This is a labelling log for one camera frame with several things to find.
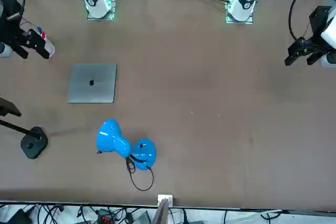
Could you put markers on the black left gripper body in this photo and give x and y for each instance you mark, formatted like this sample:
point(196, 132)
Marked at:
point(319, 22)

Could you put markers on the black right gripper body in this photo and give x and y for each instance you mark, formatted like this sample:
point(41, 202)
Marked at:
point(10, 19)

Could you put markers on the black desktop phone stand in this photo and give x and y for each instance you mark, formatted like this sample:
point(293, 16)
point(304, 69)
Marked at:
point(32, 146)

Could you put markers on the red marker pen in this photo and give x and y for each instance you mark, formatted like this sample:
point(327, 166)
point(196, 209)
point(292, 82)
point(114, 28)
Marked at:
point(43, 35)

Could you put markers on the blue marker pen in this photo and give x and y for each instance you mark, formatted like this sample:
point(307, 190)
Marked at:
point(39, 29)

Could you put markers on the grey closed laptop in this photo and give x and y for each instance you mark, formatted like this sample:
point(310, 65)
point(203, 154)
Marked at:
point(78, 90)

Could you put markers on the blue desk lamp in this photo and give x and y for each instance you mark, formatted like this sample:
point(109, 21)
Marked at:
point(110, 137)

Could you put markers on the black power adapter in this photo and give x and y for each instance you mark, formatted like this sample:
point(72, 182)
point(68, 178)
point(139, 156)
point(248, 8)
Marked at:
point(19, 217)

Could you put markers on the orange black device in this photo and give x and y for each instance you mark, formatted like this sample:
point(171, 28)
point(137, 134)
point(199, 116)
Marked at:
point(105, 219)

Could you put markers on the post base bracket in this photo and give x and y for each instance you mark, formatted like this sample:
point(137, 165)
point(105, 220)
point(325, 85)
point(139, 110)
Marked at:
point(165, 197)

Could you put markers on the aluminium camera post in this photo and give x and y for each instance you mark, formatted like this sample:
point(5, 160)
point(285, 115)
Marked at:
point(160, 214)

